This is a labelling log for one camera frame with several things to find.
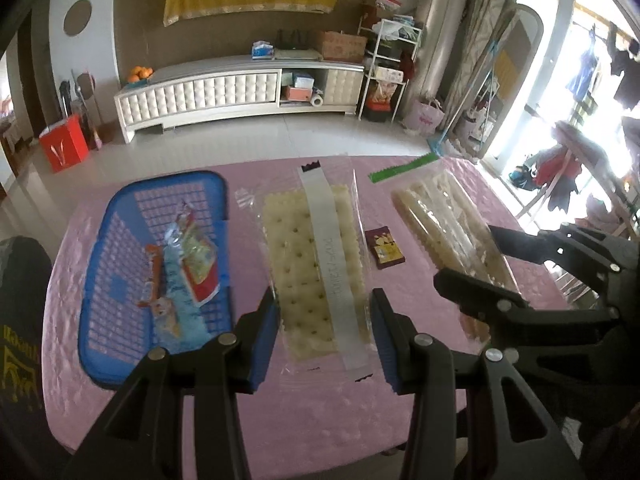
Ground blue plastic basket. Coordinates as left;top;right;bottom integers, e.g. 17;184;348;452
78;170;234;390

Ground green top wafer packet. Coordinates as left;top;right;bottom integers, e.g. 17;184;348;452
368;153;522;340

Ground orange noodle snack packet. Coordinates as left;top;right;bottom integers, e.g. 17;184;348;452
137;244;176;318

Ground red framed biscuit packet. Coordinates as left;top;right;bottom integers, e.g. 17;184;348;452
175;202;220;307

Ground clear cracker pack white band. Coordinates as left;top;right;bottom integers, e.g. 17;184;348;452
234;156;376;387

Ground blue striped cookie bag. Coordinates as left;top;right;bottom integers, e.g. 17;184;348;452
152;222;209;353

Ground small maroon snack sachet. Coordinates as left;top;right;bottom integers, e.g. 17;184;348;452
364;226;406;270

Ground black chair with crown print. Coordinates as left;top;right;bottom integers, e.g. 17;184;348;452
1;236;52;465

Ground pink shopping bag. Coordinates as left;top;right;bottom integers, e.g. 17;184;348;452
401;99;445;136

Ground white metal shelf rack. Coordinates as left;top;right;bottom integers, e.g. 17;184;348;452
357;13;423;122

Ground red gift box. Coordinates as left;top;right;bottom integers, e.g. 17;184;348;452
39;114;89;172

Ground cardboard box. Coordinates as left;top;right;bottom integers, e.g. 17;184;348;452
314;32;367;63

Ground white tufted tv cabinet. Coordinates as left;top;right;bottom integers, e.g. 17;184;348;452
114;55;364;143

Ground oranges on plate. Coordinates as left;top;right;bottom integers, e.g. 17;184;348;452
127;66;154;84

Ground tissue box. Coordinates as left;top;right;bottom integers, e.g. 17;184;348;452
250;40;274;60

